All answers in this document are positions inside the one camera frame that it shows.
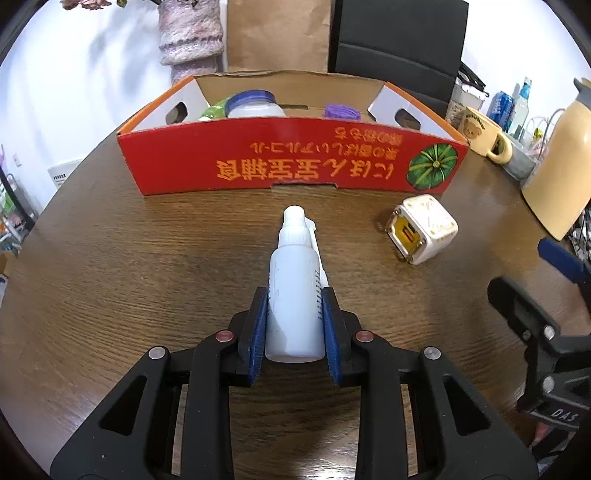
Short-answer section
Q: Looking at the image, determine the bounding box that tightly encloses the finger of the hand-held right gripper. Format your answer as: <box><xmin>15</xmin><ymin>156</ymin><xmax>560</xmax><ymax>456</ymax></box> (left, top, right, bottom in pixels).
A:
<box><xmin>487</xmin><ymin>276</ymin><xmax>591</xmax><ymax>407</ymax></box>
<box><xmin>538</xmin><ymin>237</ymin><xmax>591</xmax><ymax>287</ymax></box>

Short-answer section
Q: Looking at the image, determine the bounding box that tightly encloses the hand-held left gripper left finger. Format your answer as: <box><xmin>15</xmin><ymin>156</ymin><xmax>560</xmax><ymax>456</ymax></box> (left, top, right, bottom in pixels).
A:
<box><xmin>50</xmin><ymin>286</ymin><xmax>269</xmax><ymax>480</ymax></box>

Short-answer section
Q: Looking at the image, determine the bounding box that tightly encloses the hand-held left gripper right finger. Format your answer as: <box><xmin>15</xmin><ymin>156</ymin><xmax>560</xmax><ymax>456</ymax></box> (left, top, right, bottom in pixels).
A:
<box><xmin>322</xmin><ymin>286</ymin><xmax>539</xmax><ymax>480</ymax></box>

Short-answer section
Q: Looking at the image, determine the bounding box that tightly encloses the white spray bottle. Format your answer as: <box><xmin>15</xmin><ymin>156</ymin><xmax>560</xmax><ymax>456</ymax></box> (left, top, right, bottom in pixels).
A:
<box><xmin>264</xmin><ymin>205</ymin><xmax>329</xmax><ymax>363</ymax></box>

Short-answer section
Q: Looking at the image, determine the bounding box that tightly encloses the white square jar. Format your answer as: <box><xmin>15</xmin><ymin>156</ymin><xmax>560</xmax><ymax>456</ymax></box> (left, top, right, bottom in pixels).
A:
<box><xmin>385</xmin><ymin>195</ymin><xmax>459</xmax><ymax>266</ymax></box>

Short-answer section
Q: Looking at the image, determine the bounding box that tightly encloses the red cardboard box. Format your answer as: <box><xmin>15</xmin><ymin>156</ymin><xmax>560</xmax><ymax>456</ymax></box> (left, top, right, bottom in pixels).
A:
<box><xmin>116</xmin><ymin>70</ymin><xmax>471</xmax><ymax>197</ymax></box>

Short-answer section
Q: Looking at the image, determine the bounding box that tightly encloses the purple ridged lid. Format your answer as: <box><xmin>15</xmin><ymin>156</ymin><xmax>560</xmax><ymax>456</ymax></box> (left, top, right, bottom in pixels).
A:
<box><xmin>323</xmin><ymin>104</ymin><xmax>362</xmax><ymax>120</ymax></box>

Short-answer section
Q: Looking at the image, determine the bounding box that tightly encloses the green spray bottle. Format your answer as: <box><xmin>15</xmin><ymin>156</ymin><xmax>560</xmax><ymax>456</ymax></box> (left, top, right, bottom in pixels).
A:
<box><xmin>198</xmin><ymin>98</ymin><xmax>230</xmax><ymax>121</ymax></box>

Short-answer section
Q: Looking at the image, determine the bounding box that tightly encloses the blue round lid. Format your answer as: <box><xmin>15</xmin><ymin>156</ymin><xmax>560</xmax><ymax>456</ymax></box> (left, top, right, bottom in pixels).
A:
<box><xmin>225</xmin><ymin>90</ymin><xmax>278</xmax><ymax>112</ymax></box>

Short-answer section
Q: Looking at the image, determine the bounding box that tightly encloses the person's right hand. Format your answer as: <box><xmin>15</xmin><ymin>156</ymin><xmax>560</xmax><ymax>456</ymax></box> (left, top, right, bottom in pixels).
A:
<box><xmin>529</xmin><ymin>422</ymin><xmax>552</xmax><ymax>452</ymax></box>

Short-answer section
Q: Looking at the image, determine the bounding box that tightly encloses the yellow thermos jug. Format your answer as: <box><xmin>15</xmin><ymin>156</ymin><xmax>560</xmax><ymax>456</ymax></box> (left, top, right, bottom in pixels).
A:
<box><xmin>522</xmin><ymin>78</ymin><xmax>591</xmax><ymax>241</ymax></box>

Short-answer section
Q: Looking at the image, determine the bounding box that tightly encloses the grey cup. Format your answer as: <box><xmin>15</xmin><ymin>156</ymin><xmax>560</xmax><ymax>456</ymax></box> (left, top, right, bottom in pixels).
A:
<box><xmin>501</xmin><ymin>134</ymin><xmax>543</xmax><ymax>181</ymax></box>

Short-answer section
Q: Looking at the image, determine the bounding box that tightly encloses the yellow bear mug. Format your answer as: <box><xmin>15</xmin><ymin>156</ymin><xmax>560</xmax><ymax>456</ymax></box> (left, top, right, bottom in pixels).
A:
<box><xmin>458</xmin><ymin>107</ymin><xmax>513</xmax><ymax>164</ymax></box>

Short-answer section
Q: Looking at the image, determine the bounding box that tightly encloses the clear bottle with blue cap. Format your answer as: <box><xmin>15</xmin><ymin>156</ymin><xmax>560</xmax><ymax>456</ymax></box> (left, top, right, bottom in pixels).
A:
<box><xmin>508</xmin><ymin>77</ymin><xmax>533</xmax><ymax>139</ymax></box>

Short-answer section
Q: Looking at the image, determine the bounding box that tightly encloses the blue drink can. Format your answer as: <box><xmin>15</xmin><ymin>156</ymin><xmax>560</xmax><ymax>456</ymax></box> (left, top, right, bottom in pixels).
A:
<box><xmin>487</xmin><ymin>91</ymin><xmax>515</xmax><ymax>134</ymax></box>

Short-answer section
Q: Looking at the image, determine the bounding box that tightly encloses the glass jar with clip lid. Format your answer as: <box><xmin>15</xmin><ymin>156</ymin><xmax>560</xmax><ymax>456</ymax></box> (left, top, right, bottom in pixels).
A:
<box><xmin>445</xmin><ymin>62</ymin><xmax>486</xmax><ymax>127</ymax></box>

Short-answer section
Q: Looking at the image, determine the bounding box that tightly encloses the white flat carton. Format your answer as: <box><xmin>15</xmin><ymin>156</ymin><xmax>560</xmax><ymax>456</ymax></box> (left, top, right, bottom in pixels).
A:
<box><xmin>47</xmin><ymin>159</ymin><xmax>85</xmax><ymax>189</ymax></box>

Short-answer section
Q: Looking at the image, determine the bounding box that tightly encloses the black paper bag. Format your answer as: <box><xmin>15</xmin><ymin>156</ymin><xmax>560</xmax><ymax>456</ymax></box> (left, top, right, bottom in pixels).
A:
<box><xmin>329</xmin><ymin>0</ymin><xmax>469</xmax><ymax>118</ymax></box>

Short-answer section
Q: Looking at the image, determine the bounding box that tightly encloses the brown paper bag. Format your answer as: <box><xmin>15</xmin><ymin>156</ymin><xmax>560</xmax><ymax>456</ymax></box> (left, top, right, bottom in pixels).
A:
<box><xmin>226</xmin><ymin>0</ymin><xmax>332</xmax><ymax>73</ymax></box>

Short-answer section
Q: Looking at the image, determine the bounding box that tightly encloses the pink marbled vase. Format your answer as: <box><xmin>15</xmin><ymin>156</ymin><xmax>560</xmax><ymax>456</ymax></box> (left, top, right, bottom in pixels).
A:
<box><xmin>158</xmin><ymin>0</ymin><xmax>225</xmax><ymax>85</ymax></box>

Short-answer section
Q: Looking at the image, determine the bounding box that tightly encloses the dried rose bouquet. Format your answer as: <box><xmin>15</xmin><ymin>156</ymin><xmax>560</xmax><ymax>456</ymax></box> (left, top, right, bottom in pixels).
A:
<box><xmin>60</xmin><ymin>0</ymin><xmax>162</xmax><ymax>12</ymax></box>

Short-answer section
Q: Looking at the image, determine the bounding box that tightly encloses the metal wire rack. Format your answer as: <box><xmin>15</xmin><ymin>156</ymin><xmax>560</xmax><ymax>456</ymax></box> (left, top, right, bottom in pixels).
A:
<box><xmin>522</xmin><ymin>108</ymin><xmax>566</xmax><ymax>153</ymax></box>

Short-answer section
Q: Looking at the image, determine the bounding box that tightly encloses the cluttered wire shelf rack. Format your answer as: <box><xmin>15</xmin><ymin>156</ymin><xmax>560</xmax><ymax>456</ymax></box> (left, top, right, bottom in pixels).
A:
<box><xmin>0</xmin><ymin>166</ymin><xmax>38</xmax><ymax>254</ymax></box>

